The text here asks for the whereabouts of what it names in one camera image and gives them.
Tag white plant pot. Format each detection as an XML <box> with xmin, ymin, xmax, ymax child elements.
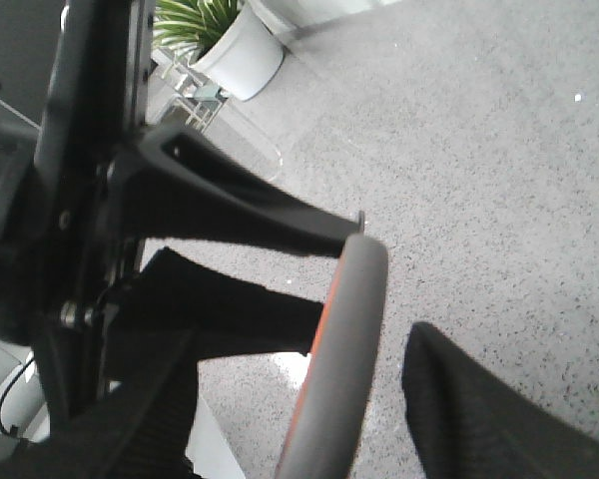
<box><xmin>191</xmin><ymin>3</ymin><xmax>285</xmax><ymax>101</ymax></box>

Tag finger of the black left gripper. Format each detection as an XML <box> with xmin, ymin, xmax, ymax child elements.
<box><xmin>105</xmin><ymin>247</ymin><xmax>323</xmax><ymax>381</ymax></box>
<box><xmin>110</xmin><ymin>124</ymin><xmax>361</xmax><ymax>257</ymax></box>

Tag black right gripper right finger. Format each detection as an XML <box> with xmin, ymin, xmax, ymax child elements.
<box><xmin>401</xmin><ymin>322</ymin><xmax>599</xmax><ymax>478</ymax></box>

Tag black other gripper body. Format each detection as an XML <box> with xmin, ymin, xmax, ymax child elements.
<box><xmin>0</xmin><ymin>1</ymin><xmax>155</xmax><ymax>419</ymax></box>

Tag grey and orange scissors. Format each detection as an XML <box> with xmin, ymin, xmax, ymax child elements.
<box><xmin>275</xmin><ymin>234</ymin><xmax>388</xmax><ymax>478</ymax></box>

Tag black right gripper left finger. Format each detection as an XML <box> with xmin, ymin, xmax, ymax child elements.
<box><xmin>0</xmin><ymin>331</ymin><xmax>198</xmax><ymax>478</ymax></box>

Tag green potted plant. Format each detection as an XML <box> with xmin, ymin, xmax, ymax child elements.
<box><xmin>152</xmin><ymin>0</ymin><xmax>246</xmax><ymax>58</ymax></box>

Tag thin black cable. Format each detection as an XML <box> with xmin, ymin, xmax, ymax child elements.
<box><xmin>0</xmin><ymin>356</ymin><xmax>36</xmax><ymax>439</ymax></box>

